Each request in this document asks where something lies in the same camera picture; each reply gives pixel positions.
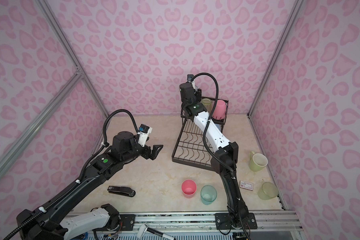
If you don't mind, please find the black stapler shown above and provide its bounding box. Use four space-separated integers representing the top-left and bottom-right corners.
107 186 136 198

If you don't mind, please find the pale green ceramic mug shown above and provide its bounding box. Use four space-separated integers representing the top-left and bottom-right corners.
249 151 269 172

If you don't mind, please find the black marker pen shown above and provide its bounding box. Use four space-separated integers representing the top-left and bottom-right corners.
137 224 176 240

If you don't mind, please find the aluminium front rail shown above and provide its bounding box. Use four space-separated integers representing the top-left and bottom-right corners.
43 209 307 240

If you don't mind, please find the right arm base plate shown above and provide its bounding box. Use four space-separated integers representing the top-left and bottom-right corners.
214 213 258 230

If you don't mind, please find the pink plastic cup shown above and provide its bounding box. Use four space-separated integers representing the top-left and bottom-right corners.
181 179 197 198
212 100 227 120

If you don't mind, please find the pale yellow translucent cup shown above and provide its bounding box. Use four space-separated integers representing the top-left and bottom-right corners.
258 182 279 200

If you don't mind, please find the small red white card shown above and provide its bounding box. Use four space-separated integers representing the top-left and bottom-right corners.
240 181 254 191

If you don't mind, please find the teal translucent plastic cup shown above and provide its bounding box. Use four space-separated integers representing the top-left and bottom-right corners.
201 185 217 205

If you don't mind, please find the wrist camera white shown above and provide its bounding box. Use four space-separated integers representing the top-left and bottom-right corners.
138 124 152 147
187 74 198 91

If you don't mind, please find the green translucent plastic cup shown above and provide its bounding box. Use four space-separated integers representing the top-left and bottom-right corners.
201 98 213 114

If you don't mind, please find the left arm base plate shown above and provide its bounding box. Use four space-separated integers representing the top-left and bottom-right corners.
95 213 136 232

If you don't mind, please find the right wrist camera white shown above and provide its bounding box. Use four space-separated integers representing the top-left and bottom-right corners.
187 74 198 91

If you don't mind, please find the black wire dish rack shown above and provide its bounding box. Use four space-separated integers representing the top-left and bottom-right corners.
172 102 237 171

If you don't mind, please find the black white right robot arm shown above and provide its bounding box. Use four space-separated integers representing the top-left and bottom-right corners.
180 82 249 228

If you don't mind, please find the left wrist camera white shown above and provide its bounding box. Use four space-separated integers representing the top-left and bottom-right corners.
138 124 152 147

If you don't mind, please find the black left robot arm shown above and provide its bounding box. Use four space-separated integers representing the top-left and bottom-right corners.
5 128 164 240

